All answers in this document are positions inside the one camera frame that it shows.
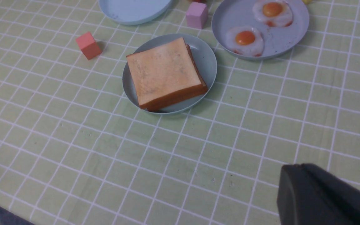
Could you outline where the green checkered tablecloth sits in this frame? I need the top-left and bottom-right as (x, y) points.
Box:
(0, 0), (360, 225)

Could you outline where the near fried egg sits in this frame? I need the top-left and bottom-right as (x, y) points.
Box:
(224, 25), (264, 57)

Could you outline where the light blue plate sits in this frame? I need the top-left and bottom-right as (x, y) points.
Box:
(99, 0), (173, 25)

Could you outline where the grey-blue egg plate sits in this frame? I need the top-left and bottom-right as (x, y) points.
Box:
(211, 0), (310, 60)

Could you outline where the pink cube block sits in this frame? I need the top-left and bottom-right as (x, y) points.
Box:
(186, 1), (208, 29)

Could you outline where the far fried egg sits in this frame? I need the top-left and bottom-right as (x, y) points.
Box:
(252, 0), (294, 28)

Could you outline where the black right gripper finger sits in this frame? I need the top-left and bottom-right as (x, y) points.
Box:
(302, 163), (360, 225)
(277, 165), (354, 225)

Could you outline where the salmon cube block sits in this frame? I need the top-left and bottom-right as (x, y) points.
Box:
(75, 32), (102, 60)

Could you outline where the fried egg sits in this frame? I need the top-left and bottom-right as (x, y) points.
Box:
(224, 25), (264, 57)
(252, 0), (294, 28)

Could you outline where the toast slice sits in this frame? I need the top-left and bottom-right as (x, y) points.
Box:
(126, 37), (208, 112)

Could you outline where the teal front plate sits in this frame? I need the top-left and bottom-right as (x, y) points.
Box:
(122, 33), (218, 115)

